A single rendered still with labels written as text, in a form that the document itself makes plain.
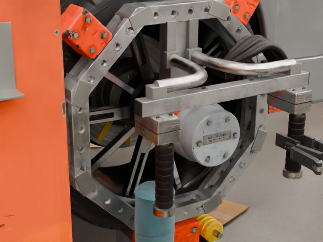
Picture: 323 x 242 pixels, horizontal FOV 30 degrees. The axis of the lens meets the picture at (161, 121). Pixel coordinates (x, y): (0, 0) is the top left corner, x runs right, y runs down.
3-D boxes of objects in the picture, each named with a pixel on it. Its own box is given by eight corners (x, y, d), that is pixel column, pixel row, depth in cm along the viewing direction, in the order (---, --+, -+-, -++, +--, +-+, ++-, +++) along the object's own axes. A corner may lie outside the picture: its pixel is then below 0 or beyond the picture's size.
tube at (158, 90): (176, 66, 136) (176, 19, 132) (228, 88, 121) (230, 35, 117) (105, 77, 127) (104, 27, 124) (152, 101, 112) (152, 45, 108)
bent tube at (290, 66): (244, 56, 146) (247, 12, 142) (301, 74, 130) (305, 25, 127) (184, 65, 137) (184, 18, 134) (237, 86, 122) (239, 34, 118)
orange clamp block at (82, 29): (98, 29, 131) (70, 2, 126) (115, 36, 125) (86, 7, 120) (79, 54, 130) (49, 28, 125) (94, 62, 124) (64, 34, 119)
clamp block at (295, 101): (282, 101, 138) (284, 78, 136) (311, 112, 131) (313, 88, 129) (266, 104, 136) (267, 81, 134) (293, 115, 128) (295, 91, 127)
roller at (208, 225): (169, 199, 183) (169, 181, 181) (229, 243, 159) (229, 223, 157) (153, 203, 180) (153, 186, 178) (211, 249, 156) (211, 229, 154)
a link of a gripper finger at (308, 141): (312, 139, 131) (315, 138, 131) (290, 129, 137) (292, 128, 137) (311, 151, 132) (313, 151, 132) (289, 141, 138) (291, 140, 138)
